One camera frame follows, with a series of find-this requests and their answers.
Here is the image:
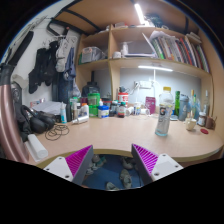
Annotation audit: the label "wooden shelf unit with books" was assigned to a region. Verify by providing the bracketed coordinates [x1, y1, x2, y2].
[74, 22, 215, 111]

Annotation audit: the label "coiled black cable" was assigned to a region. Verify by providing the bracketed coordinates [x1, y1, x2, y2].
[44, 123, 70, 141]

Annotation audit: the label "hanging dark clothes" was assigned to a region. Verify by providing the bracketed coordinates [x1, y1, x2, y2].
[28, 36, 79, 101]

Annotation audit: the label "green plastic container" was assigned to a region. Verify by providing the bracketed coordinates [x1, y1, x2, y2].
[87, 92, 101, 117]

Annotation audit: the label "grey shaker bottle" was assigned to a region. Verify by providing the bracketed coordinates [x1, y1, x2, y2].
[178, 94, 191, 122]

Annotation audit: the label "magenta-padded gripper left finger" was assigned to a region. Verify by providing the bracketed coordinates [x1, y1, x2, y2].
[43, 144, 95, 186]

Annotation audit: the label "ceiling light bar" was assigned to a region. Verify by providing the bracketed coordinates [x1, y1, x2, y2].
[134, 3, 146, 25]

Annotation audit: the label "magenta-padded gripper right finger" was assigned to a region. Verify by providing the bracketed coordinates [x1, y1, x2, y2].
[131, 143, 184, 186]

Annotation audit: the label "black headphones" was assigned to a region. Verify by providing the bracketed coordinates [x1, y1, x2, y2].
[20, 104, 57, 134]

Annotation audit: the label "magenta pouch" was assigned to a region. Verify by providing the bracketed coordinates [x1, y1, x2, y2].
[144, 96, 157, 115]

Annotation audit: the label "white paper roll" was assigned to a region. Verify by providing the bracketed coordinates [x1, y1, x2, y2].
[26, 133, 49, 160]

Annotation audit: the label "clear drink bottle yellow cap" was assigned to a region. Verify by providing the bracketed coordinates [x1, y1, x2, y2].
[154, 86, 175, 138]

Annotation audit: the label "white bottle blue label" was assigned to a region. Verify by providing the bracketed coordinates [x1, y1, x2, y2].
[97, 104, 110, 119]

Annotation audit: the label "pink metallic tube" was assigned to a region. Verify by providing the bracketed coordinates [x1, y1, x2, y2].
[0, 63, 29, 164]

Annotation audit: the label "red and white canister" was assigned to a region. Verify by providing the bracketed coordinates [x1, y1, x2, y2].
[117, 92, 129, 107]

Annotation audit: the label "clear glass bottle white cap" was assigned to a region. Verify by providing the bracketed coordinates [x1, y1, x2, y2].
[203, 89, 211, 117]

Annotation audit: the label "brown jar white lid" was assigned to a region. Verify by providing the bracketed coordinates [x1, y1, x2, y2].
[197, 111, 207, 127]

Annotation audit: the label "dark bottle green cap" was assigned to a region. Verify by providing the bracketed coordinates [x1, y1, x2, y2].
[117, 102, 127, 118]

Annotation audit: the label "white and blue carton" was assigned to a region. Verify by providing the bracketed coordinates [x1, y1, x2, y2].
[133, 102, 142, 116]

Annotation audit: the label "blue patterned floor mat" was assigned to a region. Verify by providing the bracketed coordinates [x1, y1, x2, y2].
[81, 153, 145, 191]

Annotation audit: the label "white desk lamp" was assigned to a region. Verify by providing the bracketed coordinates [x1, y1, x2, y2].
[137, 64, 174, 88]

